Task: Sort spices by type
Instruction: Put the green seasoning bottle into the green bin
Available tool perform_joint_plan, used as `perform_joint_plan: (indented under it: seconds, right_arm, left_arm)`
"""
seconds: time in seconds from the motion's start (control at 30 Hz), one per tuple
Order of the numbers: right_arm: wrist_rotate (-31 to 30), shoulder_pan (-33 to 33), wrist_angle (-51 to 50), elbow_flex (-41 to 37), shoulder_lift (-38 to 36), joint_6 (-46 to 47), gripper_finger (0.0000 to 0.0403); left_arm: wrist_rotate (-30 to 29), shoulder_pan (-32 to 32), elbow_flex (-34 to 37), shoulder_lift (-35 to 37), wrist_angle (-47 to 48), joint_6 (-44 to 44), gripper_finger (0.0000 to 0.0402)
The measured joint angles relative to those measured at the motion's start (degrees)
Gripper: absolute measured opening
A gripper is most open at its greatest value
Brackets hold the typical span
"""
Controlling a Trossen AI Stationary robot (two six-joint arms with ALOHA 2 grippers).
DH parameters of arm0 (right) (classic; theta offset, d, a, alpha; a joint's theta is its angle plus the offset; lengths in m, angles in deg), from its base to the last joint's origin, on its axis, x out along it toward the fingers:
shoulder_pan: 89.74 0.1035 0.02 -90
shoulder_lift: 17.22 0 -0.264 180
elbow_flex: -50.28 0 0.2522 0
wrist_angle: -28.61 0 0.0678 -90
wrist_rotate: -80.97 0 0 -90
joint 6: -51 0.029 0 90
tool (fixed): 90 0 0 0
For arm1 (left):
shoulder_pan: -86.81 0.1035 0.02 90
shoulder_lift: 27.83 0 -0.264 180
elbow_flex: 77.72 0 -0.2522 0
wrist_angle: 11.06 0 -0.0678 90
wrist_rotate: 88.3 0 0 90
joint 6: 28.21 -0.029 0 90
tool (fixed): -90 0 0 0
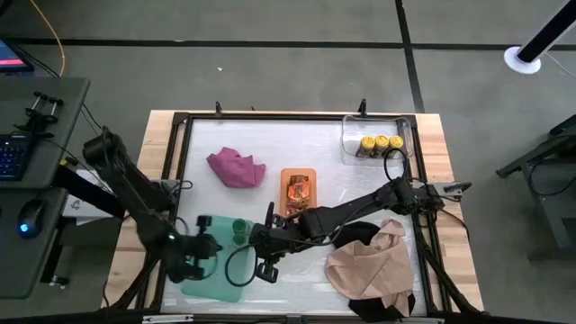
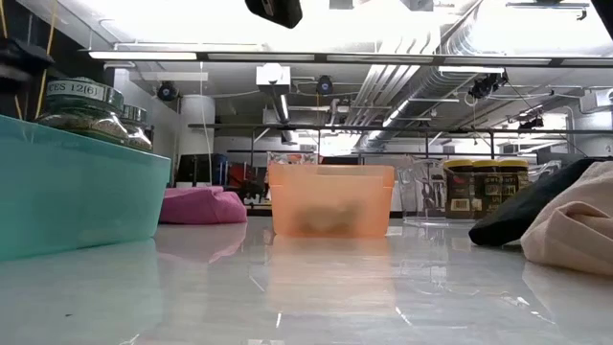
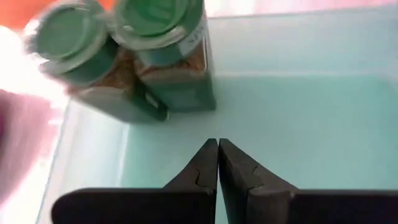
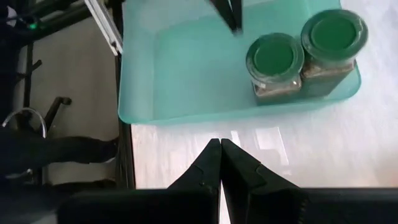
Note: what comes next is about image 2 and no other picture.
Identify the orange brown spice packet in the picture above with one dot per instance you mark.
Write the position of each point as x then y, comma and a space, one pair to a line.
328, 219

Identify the yellow-lid spice jar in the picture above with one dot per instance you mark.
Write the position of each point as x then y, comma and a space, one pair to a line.
486, 189
459, 191
513, 179

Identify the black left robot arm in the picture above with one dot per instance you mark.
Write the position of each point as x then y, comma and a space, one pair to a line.
19, 60

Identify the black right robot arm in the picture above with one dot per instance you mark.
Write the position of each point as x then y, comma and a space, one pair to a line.
606, 12

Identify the white hanging box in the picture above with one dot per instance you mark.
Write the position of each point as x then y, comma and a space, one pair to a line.
273, 75

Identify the black round ceiling device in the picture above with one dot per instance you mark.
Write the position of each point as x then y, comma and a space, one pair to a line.
324, 85
167, 91

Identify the fluorescent ceiling light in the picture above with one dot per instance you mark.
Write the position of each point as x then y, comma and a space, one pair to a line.
143, 55

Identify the red background object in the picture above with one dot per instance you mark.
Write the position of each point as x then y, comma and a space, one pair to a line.
241, 175

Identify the blue barrel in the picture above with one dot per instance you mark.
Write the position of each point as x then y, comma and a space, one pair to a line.
219, 168

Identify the orange translucent plastic bin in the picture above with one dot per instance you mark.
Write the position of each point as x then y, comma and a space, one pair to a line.
330, 191

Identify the magenta cloth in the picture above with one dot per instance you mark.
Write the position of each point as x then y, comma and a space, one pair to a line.
201, 206

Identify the clear plastic bin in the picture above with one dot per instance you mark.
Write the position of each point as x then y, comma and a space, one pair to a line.
421, 191

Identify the black cloth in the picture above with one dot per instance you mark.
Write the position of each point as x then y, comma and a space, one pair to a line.
522, 211

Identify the beige cloth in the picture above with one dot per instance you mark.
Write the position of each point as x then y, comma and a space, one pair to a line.
574, 225

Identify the black overhead frame bar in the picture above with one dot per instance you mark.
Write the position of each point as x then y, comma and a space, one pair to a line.
373, 58

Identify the black shelf rail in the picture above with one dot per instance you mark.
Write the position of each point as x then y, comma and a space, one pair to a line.
335, 128

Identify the silver ventilation duct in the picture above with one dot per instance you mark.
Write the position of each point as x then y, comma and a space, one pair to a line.
416, 91

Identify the black hanging camera rig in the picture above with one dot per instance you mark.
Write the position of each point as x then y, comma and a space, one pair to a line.
486, 85

